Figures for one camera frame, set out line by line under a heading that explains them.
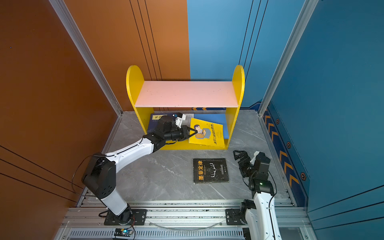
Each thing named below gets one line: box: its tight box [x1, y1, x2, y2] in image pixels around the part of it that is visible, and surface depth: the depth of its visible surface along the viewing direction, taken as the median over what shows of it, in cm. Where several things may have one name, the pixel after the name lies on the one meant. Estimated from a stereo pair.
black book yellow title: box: [193, 158, 230, 184], surface depth 89 cm
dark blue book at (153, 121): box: [147, 113, 169, 134], surface depth 91 cm
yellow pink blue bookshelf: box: [126, 65, 246, 151], surface depth 78 cm
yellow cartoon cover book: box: [189, 118, 225, 147], surface depth 84 cm
